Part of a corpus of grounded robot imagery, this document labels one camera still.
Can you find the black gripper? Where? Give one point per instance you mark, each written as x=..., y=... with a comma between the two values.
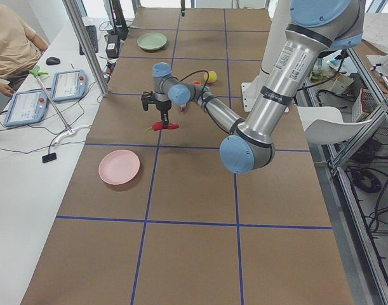
x=162, y=107

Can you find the red chili pepper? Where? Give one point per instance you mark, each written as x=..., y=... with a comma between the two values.
x=157, y=126

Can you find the yellow pink peach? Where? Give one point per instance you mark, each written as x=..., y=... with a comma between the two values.
x=210, y=76

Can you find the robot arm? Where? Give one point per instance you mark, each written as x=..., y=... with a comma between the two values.
x=310, y=28

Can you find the pink plate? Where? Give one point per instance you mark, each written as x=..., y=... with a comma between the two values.
x=119, y=167

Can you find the light green plate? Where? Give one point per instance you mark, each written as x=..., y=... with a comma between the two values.
x=152, y=41

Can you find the black power adapter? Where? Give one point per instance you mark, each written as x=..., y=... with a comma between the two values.
x=112, y=46

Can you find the far blue teach pendant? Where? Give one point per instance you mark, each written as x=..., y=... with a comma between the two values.
x=69, y=85

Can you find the blue teach pendant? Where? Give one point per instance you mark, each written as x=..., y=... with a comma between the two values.
x=26, y=108
x=69, y=85

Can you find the black keyboard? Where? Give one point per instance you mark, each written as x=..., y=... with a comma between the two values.
x=91, y=34

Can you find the small black device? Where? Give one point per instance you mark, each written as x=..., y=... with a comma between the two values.
x=49, y=157

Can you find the black computer mouse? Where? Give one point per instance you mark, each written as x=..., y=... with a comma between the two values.
x=52, y=61

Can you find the near blue teach pendant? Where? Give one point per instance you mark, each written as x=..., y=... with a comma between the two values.
x=26, y=108

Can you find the reacher grabber tool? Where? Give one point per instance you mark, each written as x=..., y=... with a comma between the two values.
x=68, y=130

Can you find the white chair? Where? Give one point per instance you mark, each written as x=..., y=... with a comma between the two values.
x=325, y=125

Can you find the seated person beige shirt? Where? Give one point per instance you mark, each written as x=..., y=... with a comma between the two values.
x=20, y=50

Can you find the cardboard box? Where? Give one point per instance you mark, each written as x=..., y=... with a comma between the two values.
x=341, y=84

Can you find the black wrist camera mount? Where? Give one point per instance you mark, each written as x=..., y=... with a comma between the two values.
x=147, y=99

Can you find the aluminium frame post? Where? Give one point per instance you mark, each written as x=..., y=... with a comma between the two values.
x=76, y=20

